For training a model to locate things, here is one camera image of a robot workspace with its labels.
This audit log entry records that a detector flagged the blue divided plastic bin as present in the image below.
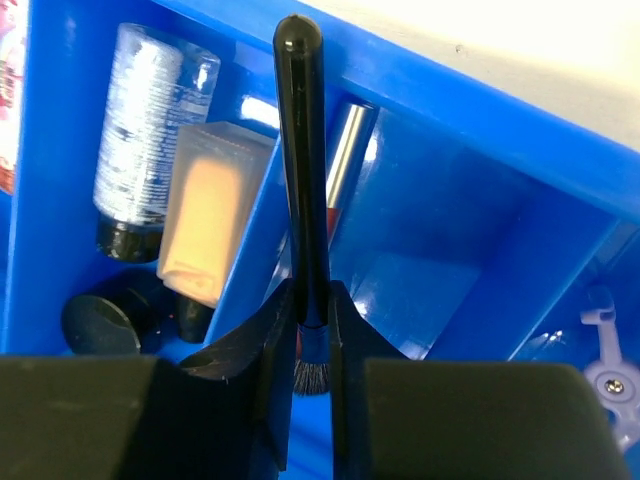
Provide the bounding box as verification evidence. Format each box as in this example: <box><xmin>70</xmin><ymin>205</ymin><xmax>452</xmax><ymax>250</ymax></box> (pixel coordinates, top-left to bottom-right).
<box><xmin>1</xmin><ymin>1</ymin><xmax>639</xmax><ymax>479</ymax></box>

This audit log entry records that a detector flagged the beige foundation bottle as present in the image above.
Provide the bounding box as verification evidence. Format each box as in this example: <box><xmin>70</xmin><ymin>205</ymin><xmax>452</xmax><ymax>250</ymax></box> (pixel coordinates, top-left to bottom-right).
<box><xmin>157</xmin><ymin>122</ymin><xmax>275</xmax><ymax>343</ymax></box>

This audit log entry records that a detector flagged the black makeup brush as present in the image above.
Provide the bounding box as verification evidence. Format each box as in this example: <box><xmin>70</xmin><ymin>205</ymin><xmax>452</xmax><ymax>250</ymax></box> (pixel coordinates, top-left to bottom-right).
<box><xmin>273</xmin><ymin>14</ymin><xmax>330</xmax><ymax>396</ymax></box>

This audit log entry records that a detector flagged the round brown cosmetic jar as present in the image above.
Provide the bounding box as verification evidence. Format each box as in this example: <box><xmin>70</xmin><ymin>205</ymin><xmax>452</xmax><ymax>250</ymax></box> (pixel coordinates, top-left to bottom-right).
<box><xmin>61</xmin><ymin>269</ymin><xmax>176</xmax><ymax>355</ymax></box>

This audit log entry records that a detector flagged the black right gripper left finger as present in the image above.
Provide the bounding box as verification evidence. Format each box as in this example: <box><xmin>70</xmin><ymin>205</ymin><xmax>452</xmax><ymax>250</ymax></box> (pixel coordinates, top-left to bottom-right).
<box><xmin>1</xmin><ymin>280</ymin><xmax>297</xmax><ymax>479</ymax></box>

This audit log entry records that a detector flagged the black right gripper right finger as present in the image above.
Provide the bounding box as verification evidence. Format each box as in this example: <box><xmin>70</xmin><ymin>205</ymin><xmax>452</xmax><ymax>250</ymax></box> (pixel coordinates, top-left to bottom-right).
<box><xmin>328</xmin><ymin>281</ymin><xmax>631</xmax><ymax>479</ymax></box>

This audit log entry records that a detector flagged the clear bottle black cap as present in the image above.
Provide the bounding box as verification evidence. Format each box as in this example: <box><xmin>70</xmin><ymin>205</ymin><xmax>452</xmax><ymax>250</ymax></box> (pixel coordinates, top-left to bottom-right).
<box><xmin>93</xmin><ymin>23</ymin><xmax>221</xmax><ymax>263</ymax></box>

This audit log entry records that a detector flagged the clear blush palette case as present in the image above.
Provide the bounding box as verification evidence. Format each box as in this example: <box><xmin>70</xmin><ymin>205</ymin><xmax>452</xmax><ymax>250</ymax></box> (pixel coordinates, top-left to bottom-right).
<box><xmin>0</xmin><ymin>0</ymin><xmax>29</xmax><ymax>195</ymax></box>

